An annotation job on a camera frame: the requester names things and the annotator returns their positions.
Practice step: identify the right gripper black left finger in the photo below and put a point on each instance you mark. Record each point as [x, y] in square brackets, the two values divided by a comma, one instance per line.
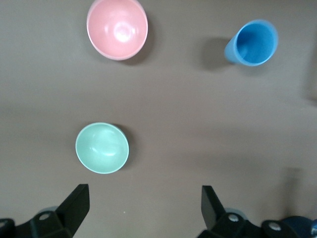
[59, 223]

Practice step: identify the blue ribbed cup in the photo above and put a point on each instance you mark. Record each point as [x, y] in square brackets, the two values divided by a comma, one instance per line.
[255, 42]

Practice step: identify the brown table cloth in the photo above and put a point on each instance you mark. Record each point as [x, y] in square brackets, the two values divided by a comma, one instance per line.
[173, 111]

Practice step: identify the dark blue bowl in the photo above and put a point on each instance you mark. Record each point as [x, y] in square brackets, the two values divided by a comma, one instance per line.
[304, 226]

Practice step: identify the pink bowl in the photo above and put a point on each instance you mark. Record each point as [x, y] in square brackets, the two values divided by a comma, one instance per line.
[116, 29]

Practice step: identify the green bowl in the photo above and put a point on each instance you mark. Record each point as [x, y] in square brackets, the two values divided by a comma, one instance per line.
[101, 148]

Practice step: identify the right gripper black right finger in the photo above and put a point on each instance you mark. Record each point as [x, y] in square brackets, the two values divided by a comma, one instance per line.
[230, 226]

